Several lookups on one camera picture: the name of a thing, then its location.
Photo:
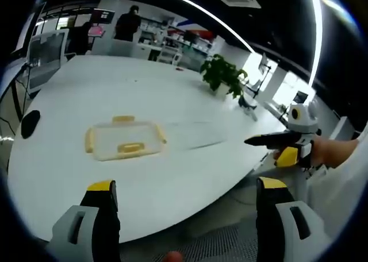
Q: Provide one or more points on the green potted plant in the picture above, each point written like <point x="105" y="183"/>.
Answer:
<point x="222" y="73"/>

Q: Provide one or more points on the long ceiling light strip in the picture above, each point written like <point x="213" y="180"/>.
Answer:
<point x="287" y="29"/>

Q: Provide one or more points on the clear container with yellow buckles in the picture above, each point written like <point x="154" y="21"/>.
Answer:
<point x="123" y="140"/>

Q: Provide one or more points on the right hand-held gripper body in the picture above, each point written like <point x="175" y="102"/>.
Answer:
<point x="302" y="121"/>

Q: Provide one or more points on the black oval pad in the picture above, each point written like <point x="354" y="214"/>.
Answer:
<point x="31" y="124"/>

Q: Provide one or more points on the person's left hand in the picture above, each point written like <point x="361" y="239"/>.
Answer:
<point x="174" y="257"/>

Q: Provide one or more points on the person's right hand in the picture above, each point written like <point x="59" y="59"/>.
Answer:
<point x="330" y="153"/>

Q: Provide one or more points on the white shelf unit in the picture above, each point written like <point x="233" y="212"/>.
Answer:
<point x="169" y="48"/>

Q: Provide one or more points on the pink board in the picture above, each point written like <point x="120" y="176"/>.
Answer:
<point x="96" y="31"/>

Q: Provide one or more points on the black wall screen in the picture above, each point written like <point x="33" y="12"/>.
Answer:
<point x="102" y="15"/>

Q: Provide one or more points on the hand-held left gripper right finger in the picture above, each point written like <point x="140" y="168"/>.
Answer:
<point x="284" y="213"/>

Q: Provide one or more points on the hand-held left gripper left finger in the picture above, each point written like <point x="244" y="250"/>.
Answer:
<point x="86" y="216"/>

